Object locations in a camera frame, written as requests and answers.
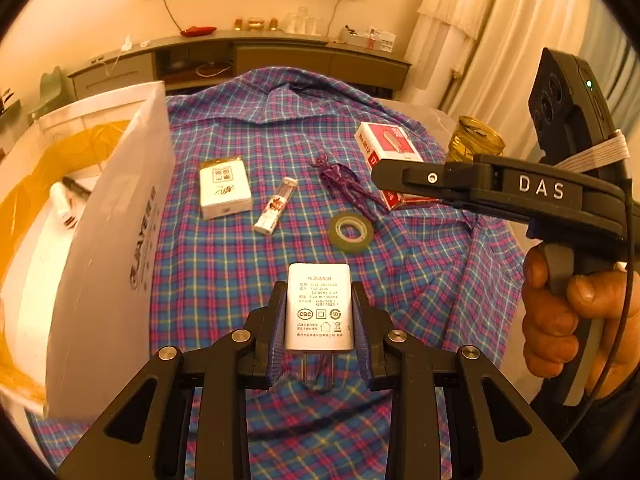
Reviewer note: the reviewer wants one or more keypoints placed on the cluster of clear glasses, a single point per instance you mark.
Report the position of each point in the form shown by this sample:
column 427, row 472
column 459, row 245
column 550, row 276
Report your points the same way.
column 305, row 22

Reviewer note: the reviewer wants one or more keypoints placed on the person's right forearm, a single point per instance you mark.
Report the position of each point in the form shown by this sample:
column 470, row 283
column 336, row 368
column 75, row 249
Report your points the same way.
column 600, row 425

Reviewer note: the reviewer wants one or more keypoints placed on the green tape roll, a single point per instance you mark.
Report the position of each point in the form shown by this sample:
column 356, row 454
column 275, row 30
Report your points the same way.
column 345, row 244

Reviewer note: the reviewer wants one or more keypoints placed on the amber glass cup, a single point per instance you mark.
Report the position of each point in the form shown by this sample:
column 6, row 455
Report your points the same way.
column 470, row 147

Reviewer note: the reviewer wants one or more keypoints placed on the grey TV cabinet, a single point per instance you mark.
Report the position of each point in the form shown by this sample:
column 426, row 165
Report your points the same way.
column 280, row 60

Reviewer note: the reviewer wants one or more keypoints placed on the yellow plastic box liner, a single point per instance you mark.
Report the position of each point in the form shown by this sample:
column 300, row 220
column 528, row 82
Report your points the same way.
column 30, row 180

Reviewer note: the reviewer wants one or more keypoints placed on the pale green chair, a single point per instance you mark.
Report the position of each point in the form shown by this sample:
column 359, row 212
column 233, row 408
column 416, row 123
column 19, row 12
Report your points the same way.
column 50, row 90

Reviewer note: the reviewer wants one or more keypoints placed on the black marker pen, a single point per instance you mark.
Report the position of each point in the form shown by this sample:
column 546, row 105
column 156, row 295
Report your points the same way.
column 77, row 187

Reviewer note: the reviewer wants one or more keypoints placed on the white lace appliance cover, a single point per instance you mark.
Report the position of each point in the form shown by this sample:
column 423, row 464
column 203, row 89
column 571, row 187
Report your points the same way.
column 440, row 25

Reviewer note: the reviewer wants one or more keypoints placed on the small white printed tube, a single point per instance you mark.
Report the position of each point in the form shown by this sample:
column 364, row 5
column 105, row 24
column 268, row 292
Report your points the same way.
column 274, row 207

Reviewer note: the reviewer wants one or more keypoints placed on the pale pink stapler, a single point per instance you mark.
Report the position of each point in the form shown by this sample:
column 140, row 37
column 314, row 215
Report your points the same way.
column 61, row 197

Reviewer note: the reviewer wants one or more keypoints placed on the gold ingot ornament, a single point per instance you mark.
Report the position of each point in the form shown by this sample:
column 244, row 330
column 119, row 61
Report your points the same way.
column 256, row 23

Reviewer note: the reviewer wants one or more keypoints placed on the white power adapter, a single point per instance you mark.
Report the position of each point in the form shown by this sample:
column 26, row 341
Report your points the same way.
column 317, row 305

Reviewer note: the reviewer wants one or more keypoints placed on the purple toy figurine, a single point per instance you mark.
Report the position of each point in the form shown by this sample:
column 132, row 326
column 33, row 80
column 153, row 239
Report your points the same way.
column 342, row 182

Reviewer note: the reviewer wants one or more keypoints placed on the white and gold cigarette pack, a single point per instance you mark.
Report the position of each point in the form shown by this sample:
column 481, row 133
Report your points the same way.
column 225, row 190

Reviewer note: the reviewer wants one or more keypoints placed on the red dish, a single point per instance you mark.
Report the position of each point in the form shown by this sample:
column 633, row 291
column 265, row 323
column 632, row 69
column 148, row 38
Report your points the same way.
column 197, row 31

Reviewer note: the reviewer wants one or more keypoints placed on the red and white staple box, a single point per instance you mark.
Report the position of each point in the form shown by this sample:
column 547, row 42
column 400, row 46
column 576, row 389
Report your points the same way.
column 387, row 140

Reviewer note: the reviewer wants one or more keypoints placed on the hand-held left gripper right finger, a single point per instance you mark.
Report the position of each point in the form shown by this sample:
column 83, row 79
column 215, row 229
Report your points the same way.
column 362, row 355

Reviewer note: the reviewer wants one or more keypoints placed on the white tray of small packets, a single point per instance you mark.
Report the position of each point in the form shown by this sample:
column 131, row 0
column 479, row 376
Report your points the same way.
column 370, row 39

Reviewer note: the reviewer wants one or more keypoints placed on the white cardboard box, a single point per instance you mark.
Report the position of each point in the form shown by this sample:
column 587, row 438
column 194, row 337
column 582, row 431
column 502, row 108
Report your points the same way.
column 115, row 240

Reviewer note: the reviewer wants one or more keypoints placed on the person's right hand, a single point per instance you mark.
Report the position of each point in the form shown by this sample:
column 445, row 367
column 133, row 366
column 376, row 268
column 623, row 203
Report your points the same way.
column 545, row 330

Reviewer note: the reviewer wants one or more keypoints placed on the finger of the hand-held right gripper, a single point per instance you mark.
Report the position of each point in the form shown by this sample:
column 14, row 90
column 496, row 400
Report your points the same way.
column 415, row 177

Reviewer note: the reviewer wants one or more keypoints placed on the plaid shirt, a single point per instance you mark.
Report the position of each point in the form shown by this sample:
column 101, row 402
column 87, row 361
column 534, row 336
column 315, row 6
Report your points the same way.
column 225, row 280

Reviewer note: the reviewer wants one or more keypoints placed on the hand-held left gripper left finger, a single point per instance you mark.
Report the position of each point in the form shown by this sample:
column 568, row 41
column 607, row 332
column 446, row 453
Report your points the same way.
column 276, row 355

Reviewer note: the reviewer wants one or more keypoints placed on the pale window curtain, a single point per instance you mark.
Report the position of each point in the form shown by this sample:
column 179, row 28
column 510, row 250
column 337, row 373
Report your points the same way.
column 540, row 10

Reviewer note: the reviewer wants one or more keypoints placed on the white charger plug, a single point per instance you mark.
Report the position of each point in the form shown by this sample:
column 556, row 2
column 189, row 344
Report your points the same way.
column 127, row 43

